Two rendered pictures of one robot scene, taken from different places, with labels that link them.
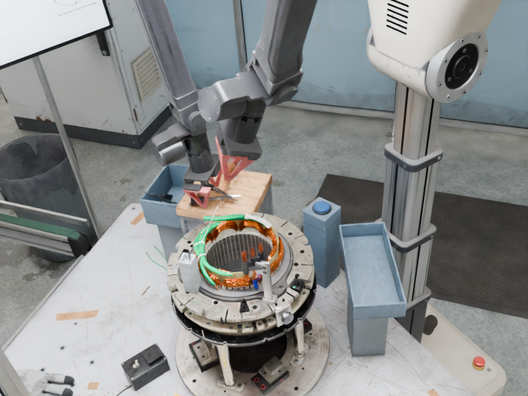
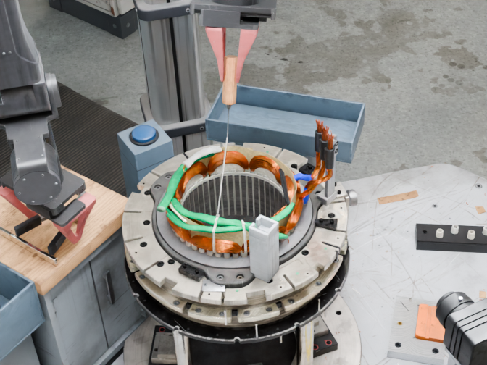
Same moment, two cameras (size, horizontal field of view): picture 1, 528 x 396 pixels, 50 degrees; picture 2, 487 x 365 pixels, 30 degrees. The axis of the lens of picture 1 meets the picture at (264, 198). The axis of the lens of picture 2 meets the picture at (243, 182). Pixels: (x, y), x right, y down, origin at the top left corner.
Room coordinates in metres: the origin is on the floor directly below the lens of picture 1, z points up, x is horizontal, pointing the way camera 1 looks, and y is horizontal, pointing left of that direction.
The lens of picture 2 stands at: (0.59, 0.95, 1.99)
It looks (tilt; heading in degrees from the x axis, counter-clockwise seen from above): 42 degrees down; 286
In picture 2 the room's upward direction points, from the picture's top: 3 degrees counter-clockwise
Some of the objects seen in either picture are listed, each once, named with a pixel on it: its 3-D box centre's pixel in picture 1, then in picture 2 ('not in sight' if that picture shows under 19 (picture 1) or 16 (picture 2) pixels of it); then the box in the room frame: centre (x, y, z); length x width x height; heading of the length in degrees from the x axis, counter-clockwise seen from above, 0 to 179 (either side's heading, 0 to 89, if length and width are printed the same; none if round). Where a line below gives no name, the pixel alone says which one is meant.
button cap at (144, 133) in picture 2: (321, 206); (143, 133); (1.08, -0.14, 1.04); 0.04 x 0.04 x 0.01
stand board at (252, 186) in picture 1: (225, 194); (43, 221); (1.15, 0.10, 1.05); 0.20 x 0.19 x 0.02; 68
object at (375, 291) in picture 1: (367, 302); (285, 174); (0.85, -0.22, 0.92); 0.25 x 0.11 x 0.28; 177
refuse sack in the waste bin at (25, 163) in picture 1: (42, 185); not in sight; (2.19, 1.05, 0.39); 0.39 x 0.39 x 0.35
